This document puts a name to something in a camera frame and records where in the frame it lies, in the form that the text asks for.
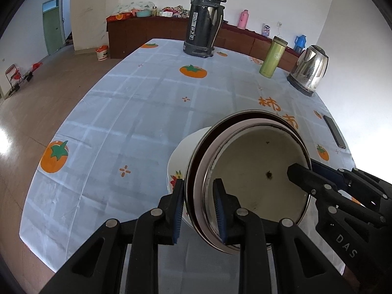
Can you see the floral food cover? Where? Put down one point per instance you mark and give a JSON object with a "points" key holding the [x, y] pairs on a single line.
{"points": [[134, 7]]}

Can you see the floral cloth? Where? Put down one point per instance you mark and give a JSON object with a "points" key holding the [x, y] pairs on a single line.
{"points": [[179, 11]]}

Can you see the white plate with red flowers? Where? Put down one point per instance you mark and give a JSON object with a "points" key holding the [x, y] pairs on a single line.
{"points": [[180, 156]]}

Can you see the black smartphone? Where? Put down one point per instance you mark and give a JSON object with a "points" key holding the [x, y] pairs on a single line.
{"points": [[334, 131]]}

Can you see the large black thermos jug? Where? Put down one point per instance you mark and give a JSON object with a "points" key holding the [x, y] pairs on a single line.
{"points": [[199, 21]]}

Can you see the persimmon printed tablecloth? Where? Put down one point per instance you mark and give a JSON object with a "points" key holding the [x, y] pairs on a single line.
{"points": [[137, 98]]}

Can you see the green door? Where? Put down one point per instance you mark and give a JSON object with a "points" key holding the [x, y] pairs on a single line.
{"points": [[52, 27]]}

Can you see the cream enamel bowl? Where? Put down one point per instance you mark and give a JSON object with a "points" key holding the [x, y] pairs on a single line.
{"points": [[254, 165]]}

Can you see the brown wooden sideboard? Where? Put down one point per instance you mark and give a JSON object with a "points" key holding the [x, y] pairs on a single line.
{"points": [[153, 27]]}

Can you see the stainless steel electric kettle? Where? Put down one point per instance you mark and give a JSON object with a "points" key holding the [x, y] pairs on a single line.
{"points": [[309, 69]]}

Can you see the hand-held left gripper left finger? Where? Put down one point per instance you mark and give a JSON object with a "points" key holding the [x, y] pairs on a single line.
{"points": [[178, 211]]}

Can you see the green tumbler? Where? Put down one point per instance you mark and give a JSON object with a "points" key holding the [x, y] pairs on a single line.
{"points": [[272, 58]]}

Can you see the red folding chair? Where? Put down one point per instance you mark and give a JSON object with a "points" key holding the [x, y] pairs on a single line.
{"points": [[14, 76]]}

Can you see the orange printed box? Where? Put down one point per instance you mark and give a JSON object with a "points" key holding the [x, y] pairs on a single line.
{"points": [[119, 17]]}

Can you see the white printed pouch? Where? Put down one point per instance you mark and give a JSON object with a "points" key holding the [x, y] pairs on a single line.
{"points": [[266, 30]]}

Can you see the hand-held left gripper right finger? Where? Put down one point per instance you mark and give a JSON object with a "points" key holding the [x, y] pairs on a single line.
{"points": [[220, 208]]}

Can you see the stainless steel bowl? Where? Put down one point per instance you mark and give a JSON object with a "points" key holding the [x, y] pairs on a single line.
{"points": [[190, 190]]}

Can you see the teal plastic basin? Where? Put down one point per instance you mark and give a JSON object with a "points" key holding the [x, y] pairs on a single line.
{"points": [[143, 14]]}

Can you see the red item on floor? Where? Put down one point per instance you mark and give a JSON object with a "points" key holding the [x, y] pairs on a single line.
{"points": [[37, 65]]}

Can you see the white plastic bucket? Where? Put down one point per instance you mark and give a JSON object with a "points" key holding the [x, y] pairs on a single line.
{"points": [[102, 53]]}

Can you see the pink thermos flask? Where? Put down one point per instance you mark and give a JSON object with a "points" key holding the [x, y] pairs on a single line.
{"points": [[243, 20]]}

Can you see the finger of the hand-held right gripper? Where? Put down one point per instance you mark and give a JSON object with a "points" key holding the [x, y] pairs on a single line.
{"points": [[301, 177], [326, 171]]}

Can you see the blue thermos flask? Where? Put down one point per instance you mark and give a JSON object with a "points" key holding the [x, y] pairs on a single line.
{"points": [[300, 44]]}

